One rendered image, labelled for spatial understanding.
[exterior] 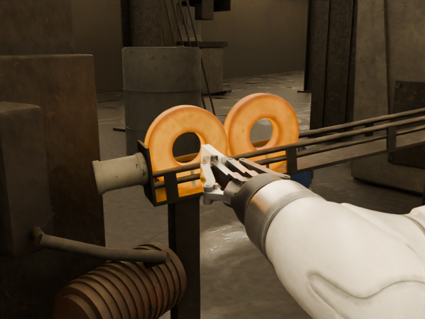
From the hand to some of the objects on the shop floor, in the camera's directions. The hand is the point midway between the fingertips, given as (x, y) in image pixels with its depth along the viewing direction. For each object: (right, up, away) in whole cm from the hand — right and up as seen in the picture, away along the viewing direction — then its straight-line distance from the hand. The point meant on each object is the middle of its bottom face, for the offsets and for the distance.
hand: (212, 159), depth 72 cm
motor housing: (-15, -69, +18) cm, 73 cm away
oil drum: (-38, -2, +284) cm, 287 cm away
